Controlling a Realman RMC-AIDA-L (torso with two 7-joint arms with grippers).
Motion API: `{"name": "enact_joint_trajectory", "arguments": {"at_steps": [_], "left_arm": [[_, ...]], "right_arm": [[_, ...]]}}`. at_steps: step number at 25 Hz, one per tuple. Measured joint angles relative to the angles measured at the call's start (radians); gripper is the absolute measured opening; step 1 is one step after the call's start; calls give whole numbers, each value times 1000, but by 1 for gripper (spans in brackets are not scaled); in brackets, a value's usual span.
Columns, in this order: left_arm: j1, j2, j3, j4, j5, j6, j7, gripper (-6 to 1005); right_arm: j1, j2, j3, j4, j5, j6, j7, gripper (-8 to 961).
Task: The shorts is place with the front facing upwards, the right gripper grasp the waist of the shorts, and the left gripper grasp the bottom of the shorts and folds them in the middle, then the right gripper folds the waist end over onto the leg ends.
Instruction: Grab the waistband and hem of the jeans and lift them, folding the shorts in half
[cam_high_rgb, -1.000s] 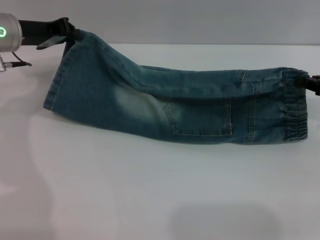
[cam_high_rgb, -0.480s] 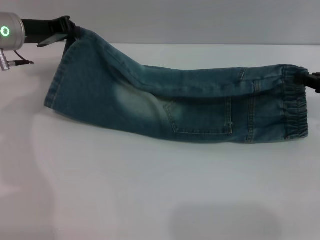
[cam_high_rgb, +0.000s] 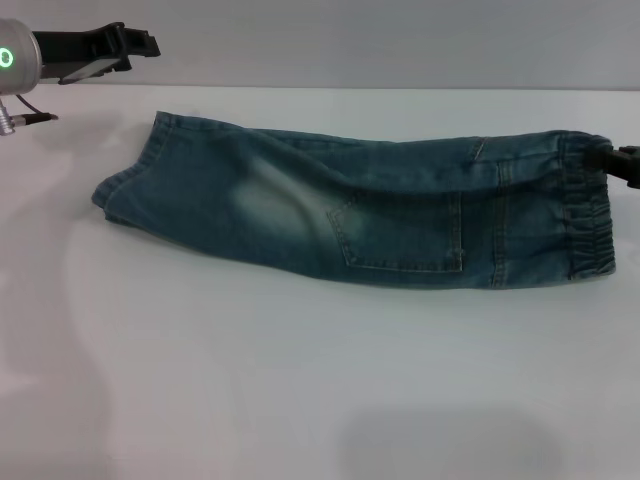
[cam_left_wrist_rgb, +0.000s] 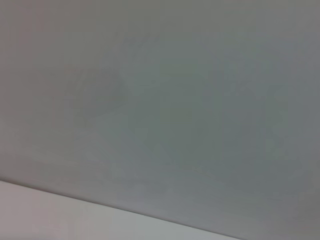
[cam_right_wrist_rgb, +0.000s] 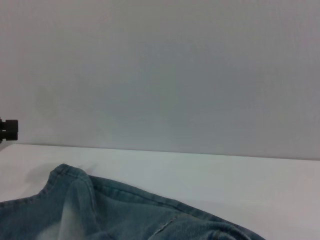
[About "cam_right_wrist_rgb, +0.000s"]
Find blue washed denim shorts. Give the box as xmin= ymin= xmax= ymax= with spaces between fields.
xmin=0 ymin=163 xmax=266 ymax=240

